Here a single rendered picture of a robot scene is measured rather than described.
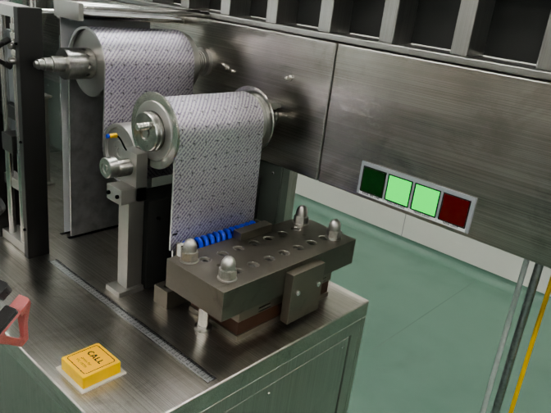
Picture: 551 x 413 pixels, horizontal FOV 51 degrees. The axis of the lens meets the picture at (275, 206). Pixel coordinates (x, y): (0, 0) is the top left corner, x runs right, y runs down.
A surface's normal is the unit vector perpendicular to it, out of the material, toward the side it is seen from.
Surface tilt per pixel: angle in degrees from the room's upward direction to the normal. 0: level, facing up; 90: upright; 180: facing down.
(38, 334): 0
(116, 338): 0
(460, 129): 90
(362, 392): 0
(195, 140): 90
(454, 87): 90
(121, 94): 92
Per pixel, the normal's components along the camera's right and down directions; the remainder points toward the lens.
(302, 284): 0.73, 0.32
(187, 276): -0.67, 0.19
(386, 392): 0.11, -0.93
